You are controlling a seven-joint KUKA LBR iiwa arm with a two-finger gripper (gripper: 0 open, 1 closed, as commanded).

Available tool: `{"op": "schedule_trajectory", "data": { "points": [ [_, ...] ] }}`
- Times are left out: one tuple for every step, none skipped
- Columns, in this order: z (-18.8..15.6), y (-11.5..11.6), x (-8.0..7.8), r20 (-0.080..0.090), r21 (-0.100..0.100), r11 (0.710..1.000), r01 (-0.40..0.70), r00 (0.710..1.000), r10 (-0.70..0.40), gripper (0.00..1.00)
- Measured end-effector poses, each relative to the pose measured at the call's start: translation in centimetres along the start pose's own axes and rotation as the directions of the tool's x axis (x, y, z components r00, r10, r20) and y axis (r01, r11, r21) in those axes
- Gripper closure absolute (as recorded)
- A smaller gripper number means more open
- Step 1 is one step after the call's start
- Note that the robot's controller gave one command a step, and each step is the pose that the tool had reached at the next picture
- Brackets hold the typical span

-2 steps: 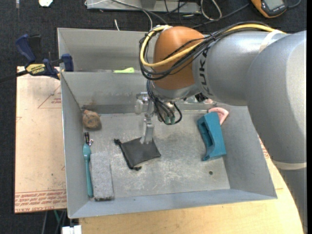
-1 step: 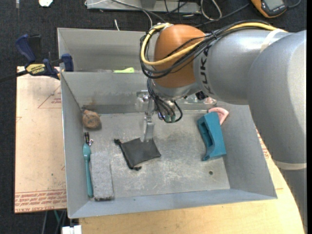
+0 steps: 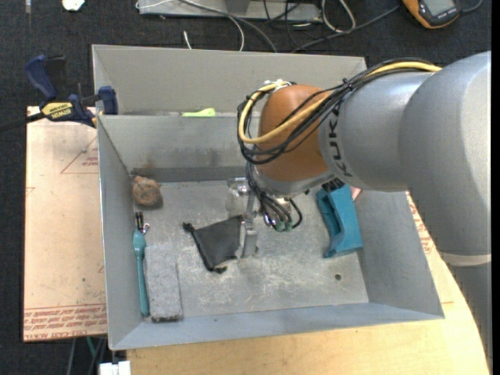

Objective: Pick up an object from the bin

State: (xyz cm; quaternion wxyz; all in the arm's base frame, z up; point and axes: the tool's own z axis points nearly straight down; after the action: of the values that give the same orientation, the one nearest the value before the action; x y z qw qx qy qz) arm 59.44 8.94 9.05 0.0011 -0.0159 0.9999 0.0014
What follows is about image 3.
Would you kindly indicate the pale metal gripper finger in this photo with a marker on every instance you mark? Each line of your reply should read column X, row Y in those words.
column 239, row 251
column 250, row 242

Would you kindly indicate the black cloth pouch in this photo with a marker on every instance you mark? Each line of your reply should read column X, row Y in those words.
column 218, row 240

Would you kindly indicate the grey metal bin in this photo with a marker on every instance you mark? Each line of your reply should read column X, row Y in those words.
column 273, row 287

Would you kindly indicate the grey flat block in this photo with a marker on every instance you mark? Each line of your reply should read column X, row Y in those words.
column 164, row 283

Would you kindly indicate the teal plastic holder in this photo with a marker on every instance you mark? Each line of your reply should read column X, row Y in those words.
column 343, row 225

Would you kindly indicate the teal plastic spoon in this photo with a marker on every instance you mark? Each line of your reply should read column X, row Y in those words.
column 141, row 272

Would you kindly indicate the small black tool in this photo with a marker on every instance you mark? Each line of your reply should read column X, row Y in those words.
column 140, row 221

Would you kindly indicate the brown rock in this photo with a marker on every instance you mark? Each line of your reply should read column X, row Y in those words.
column 146, row 193

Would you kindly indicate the lime green flat thing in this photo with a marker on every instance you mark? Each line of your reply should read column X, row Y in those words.
column 199, row 112

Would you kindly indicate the small pink thing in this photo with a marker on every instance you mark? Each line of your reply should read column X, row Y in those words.
column 355, row 193

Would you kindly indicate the brown cardboard board, red print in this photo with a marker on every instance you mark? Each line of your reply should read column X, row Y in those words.
column 62, row 217

